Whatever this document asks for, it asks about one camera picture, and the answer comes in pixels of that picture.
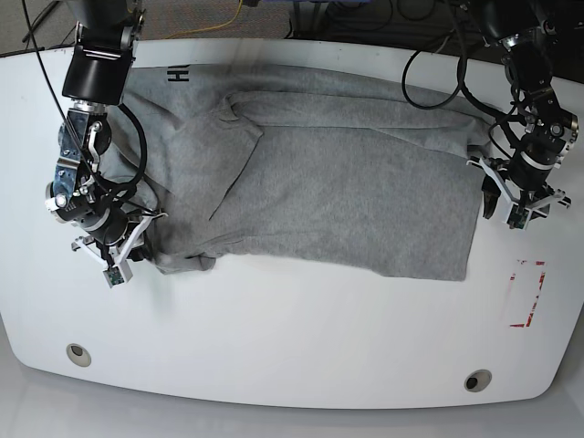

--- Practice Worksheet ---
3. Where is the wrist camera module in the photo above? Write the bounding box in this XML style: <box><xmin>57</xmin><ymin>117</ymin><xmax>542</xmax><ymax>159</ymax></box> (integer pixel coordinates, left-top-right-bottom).
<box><xmin>103</xmin><ymin>260</ymin><xmax>132</xmax><ymax>288</ymax></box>
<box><xmin>505</xmin><ymin>203</ymin><xmax>532</xmax><ymax>230</ymax></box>

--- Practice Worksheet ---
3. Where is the grey t-shirt with black lettering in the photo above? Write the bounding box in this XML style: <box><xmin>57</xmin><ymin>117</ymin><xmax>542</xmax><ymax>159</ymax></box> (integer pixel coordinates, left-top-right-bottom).
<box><xmin>123</xmin><ymin>65</ymin><xmax>490</xmax><ymax>281</ymax></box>

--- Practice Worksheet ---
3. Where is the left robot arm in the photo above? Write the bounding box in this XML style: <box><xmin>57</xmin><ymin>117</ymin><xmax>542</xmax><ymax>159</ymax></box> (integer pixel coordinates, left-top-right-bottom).
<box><xmin>444</xmin><ymin>1</ymin><xmax>583</xmax><ymax>230</ymax></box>

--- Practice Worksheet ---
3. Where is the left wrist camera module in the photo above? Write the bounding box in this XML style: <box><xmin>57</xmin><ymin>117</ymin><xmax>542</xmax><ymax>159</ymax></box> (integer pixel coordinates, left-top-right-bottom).
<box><xmin>505</xmin><ymin>203</ymin><xmax>532</xmax><ymax>230</ymax></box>

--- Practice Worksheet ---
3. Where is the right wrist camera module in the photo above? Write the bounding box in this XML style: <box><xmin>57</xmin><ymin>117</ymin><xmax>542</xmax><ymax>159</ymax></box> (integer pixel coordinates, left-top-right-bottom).
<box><xmin>103</xmin><ymin>260</ymin><xmax>132</xmax><ymax>288</ymax></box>

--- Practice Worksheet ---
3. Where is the table cable grommet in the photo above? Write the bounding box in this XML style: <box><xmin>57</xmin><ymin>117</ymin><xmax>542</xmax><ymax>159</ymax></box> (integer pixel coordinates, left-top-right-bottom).
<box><xmin>464</xmin><ymin>370</ymin><xmax>493</xmax><ymax>393</ymax></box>
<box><xmin>66</xmin><ymin>344</ymin><xmax>91</xmax><ymax>368</ymax></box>

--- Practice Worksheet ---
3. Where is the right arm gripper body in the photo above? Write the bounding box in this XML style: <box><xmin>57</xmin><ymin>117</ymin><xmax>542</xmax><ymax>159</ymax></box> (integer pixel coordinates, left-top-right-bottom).
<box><xmin>71</xmin><ymin>210</ymin><xmax>168</xmax><ymax>273</ymax></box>

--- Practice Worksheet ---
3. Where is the yellow cable on floor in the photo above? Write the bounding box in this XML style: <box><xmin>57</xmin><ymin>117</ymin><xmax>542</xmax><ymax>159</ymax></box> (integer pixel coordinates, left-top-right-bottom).
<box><xmin>166</xmin><ymin>0</ymin><xmax>243</xmax><ymax>41</ymax></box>

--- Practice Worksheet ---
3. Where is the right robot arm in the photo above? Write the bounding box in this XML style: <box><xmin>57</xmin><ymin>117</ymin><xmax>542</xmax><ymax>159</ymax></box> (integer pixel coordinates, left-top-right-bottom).
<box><xmin>46</xmin><ymin>1</ymin><xmax>163</xmax><ymax>286</ymax></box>

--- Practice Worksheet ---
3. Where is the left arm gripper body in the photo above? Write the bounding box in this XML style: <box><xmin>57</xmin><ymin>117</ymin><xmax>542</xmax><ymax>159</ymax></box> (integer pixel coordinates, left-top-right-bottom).
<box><xmin>466</xmin><ymin>156</ymin><xmax>571</xmax><ymax>219</ymax></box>

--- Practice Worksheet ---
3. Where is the red tape rectangle marking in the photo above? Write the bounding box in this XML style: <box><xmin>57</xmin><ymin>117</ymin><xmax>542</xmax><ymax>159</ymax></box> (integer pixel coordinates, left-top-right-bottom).
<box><xmin>504</xmin><ymin>260</ymin><xmax>547</xmax><ymax>329</ymax></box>

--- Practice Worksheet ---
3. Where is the right table cable grommet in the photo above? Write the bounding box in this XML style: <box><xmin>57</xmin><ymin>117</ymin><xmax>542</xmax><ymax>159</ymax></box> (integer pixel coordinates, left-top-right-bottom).
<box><xmin>464</xmin><ymin>370</ymin><xmax>493</xmax><ymax>393</ymax></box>

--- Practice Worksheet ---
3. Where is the left table cable grommet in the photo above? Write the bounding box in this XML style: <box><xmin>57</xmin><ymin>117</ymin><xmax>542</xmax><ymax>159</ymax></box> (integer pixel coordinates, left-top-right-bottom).
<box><xmin>66</xmin><ymin>344</ymin><xmax>91</xmax><ymax>368</ymax></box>

